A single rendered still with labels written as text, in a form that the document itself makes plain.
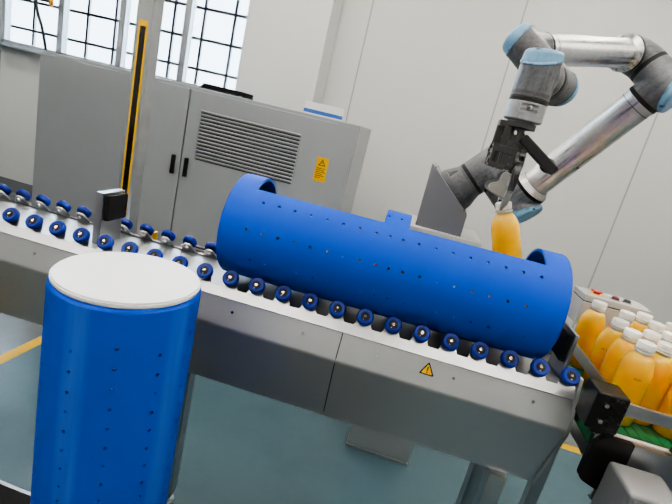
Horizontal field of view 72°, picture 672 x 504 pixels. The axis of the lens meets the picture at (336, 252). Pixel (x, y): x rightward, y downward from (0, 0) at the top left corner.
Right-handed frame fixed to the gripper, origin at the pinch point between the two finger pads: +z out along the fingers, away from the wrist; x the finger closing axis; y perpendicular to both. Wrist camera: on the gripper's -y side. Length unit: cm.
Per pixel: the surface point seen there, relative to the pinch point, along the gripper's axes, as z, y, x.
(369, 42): -77, 86, -281
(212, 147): 23, 148, -154
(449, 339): 35.1, 3.9, 10.1
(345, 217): 12.0, 37.3, 8.5
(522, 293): 17.8, -8.2, 12.8
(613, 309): 25, -46, -25
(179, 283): 28, 64, 39
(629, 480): 46, -36, 31
